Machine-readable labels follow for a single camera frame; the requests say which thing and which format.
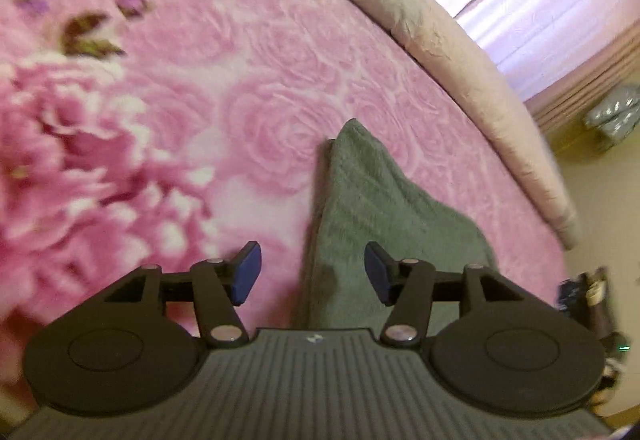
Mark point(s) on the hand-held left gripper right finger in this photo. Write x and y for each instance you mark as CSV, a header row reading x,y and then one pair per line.
x,y
377,270

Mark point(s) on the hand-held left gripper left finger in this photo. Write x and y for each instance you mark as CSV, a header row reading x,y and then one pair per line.
x,y
247,272

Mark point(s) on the grey-green knitted garment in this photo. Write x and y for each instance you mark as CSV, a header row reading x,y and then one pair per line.
x,y
370,200

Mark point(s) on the pink floral blanket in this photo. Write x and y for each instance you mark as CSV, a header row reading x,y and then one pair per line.
x,y
175,120

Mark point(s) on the dark clutter pile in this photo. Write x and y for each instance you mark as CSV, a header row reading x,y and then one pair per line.
x,y
592,305

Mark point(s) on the cream duvet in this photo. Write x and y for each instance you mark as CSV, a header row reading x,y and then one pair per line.
x,y
450,50

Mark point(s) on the pink drape curtain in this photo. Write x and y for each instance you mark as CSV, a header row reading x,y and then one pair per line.
x,y
585,85

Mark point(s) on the shiny grey plastic bag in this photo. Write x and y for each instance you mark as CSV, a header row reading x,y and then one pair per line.
x,y
617,117

